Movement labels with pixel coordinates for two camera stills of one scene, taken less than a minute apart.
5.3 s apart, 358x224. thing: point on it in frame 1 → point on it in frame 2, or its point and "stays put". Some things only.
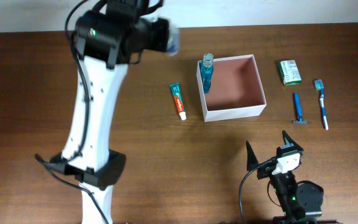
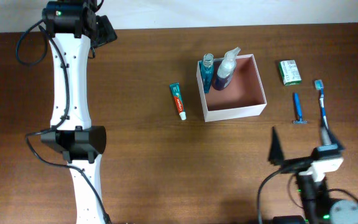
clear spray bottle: (173, 42) → (224, 69)
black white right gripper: (266, 170) → (275, 157)
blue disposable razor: (300, 121) stays put
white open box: (236, 91) stays put
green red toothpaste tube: (176, 89) stays put
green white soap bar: (289, 73) stays put
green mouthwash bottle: (206, 66) stays put
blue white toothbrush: (319, 85) stays put
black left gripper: (162, 45) → (107, 33)
